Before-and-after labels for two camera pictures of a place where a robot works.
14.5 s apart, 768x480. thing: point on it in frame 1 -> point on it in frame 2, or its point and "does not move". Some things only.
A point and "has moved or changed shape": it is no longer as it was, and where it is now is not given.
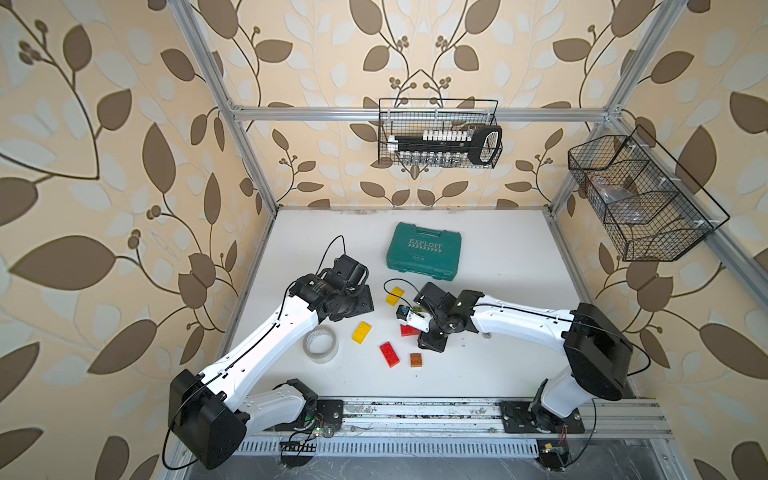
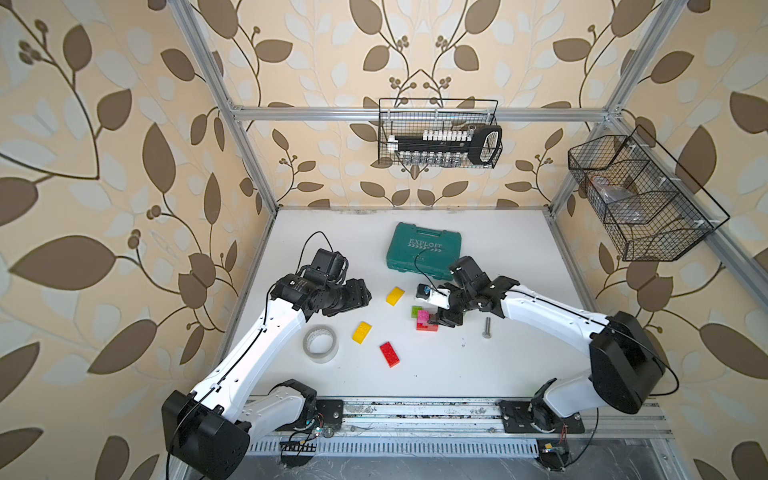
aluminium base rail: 478,418 does not move
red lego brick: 407,331 has moved or changed shape
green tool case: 423,251 does not move
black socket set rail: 479,145 does not move
